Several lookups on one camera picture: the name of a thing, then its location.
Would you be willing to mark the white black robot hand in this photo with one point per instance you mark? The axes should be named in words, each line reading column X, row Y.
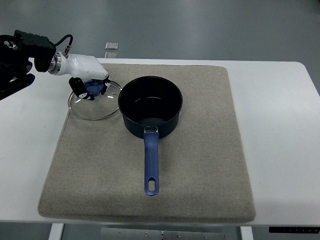
column 89, row 79

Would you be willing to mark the glass pot lid blue knob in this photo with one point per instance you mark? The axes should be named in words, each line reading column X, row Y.
column 94, row 100

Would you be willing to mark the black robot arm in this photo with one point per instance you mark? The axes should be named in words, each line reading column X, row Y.
column 22, row 51

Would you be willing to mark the lower metal floor plate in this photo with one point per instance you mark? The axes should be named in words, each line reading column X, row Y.
column 111, row 55

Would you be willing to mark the metal floor plate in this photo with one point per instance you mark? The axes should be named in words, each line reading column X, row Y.
column 111, row 55
column 111, row 46

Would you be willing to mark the upper metal floor plate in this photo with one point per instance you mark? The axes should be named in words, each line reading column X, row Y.
column 111, row 46

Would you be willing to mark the beige fabric mat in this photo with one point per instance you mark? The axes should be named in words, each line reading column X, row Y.
column 196, row 174

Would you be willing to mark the white table leg left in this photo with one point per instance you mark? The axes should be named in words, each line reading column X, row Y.
column 56, row 231

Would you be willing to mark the white table leg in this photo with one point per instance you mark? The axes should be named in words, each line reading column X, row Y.
column 246, row 233
column 56, row 231

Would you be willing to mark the white table leg right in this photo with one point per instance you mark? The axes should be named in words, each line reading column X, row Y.
column 246, row 233

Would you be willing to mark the black desk control panel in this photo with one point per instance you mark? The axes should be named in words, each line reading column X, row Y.
column 293, row 230

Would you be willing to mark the dark saucepan blue handle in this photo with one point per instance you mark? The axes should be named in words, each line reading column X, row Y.
column 150, row 107

